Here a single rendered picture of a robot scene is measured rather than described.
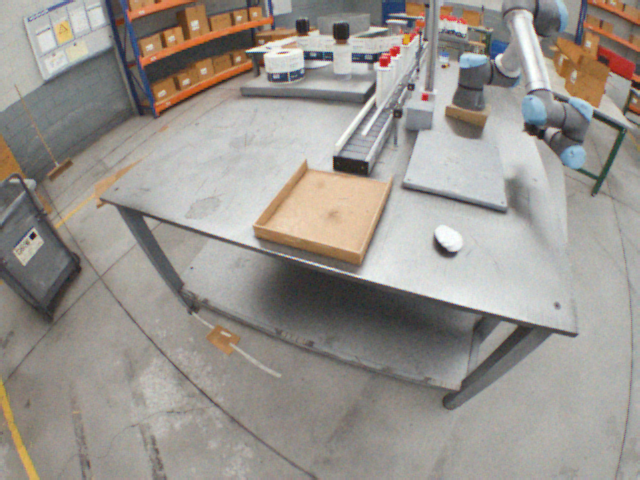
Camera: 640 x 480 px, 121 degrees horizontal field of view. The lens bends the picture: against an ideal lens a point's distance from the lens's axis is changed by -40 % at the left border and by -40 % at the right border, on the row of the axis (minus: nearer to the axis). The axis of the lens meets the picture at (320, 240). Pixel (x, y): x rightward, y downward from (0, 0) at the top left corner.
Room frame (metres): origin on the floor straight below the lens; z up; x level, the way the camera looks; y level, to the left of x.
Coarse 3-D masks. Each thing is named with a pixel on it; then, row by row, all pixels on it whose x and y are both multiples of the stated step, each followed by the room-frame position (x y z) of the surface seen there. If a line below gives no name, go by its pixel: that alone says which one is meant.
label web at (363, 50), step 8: (352, 40) 1.70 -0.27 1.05; (360, 40) 1.68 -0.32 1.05; (368, 40) 1.67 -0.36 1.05; (376, 40) 1.68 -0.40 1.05; (384, 40) 1.72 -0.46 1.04; (392, 40) 1.76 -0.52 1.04; (400, 40) 1.81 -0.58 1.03; (352, 48) 1.70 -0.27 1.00; (360, 48) 1.68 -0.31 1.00; (368, 48) 1.67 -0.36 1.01; (376, 48) 1.68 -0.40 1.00; (384, 48) 1.72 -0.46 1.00; (352, 56) 1.70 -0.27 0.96; (360, 56) 1.68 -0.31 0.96; (368, 56) 1.67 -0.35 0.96; (376, 56) 1.68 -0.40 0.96
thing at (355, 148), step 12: (396, 96) 1.22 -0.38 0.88; (372, 108) 1.09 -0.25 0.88; (384, 120) 0.97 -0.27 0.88; (360, 132) 0.89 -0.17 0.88; (372, 132) 0.88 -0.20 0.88; (348, 144) 0.81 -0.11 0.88; (360, 144) 0.81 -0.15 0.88; (372, 144) 0.80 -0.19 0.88; (348, 156) 0.74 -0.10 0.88; (360, 156) 0.74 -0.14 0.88
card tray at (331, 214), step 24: (288, 192) 0.66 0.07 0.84; (312, 192) 0.65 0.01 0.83; (336, 192) 0.64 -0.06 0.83; (360, 192) 0.63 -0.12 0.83; (384, 192) 0.58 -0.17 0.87; (264, 216) 0.55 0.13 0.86; (288, 216) 0.56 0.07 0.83; (312, 216) 0.55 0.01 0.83; (336, 216) 0.54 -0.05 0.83; (360, 216) 0.54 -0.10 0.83; (288, 240) 0.46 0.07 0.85; (312, 240) 0.44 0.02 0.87; (336, 240) 0.46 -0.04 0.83; (360, 240) 0.46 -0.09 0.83; (360, 264) 0.39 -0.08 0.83
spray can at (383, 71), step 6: (384, 60) 1.08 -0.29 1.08; (384, 66) 1.08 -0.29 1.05; (378, 72) 1.09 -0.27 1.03; (384, 72) 1.07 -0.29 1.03; (390, 72) 1.09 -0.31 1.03; (378, 78) 1.09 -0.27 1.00; (384, 78) 1.07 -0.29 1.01; (378, 84) 1.09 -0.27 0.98; (384, 84) 1.07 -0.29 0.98; (378, 90) 1.09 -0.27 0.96; (384, 90) 1.07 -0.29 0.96; (378, 96) 1.08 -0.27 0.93; (384, 96) 1.07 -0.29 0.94; (378, 102) 1.08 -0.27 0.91; (384, 108) 1.07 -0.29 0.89
